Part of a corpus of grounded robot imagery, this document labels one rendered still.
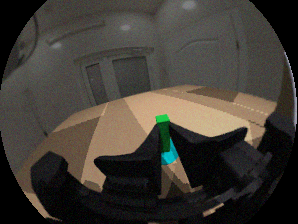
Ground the cyan circle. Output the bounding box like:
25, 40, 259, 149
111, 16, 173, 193
161, 139, 178, 165

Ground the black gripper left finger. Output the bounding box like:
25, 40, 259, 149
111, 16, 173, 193
93, 124, 162, 196

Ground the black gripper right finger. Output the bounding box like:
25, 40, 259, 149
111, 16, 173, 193
168, 121, 249, 188

